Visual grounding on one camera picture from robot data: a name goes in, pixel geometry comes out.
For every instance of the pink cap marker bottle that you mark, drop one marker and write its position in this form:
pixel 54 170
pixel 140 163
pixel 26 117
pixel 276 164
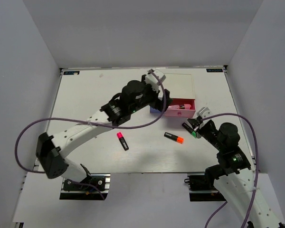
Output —
pixel 179 106

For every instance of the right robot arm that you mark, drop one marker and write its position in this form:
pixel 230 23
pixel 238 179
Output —
pixel 233 176

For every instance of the pink drawer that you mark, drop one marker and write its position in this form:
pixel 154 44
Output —
pixel 179 112

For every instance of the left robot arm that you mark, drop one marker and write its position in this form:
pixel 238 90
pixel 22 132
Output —
pixel 52 150

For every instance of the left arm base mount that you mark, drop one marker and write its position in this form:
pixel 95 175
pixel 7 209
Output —
pixel 96 188

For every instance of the orange highlighter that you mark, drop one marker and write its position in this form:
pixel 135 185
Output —
pixel 174 137

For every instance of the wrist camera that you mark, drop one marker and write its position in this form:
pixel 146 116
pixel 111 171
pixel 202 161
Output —
pixel 155 78
pixel 204 112

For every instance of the green highlighter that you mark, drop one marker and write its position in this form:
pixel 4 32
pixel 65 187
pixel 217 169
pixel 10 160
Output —
pixel 189 129

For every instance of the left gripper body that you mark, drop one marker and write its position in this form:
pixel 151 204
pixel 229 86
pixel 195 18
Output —
pixel 153 95

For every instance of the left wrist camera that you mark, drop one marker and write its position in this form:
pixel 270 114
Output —
pixel 155 78

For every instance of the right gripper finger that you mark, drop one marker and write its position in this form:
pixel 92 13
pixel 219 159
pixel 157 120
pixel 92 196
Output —
pixel 195 123
pixel 197 134

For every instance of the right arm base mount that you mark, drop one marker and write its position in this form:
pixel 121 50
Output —
pixel 200 191

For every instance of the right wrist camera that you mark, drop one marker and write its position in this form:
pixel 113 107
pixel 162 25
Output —
pixel 204 112

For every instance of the blue small drawer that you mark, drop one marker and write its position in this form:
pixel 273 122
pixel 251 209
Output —
pixel 155 111

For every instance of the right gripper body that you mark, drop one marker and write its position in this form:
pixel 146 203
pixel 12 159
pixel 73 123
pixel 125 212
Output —
pixel 209 132

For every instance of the pink highlighter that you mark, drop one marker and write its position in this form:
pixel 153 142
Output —
pixel 122 141

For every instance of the white drawer cabinet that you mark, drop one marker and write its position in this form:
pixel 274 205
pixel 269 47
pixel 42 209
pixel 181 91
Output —
pixel 180 85

